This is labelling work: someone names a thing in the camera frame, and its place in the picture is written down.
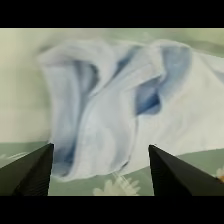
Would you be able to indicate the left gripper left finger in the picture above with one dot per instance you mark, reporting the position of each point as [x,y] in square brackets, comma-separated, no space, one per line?
[30,175]

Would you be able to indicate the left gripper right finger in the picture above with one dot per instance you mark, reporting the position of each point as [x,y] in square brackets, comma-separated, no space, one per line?
[176,176]

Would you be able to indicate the light blue shirt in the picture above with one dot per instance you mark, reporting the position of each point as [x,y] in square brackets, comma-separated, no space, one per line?
[113,110]

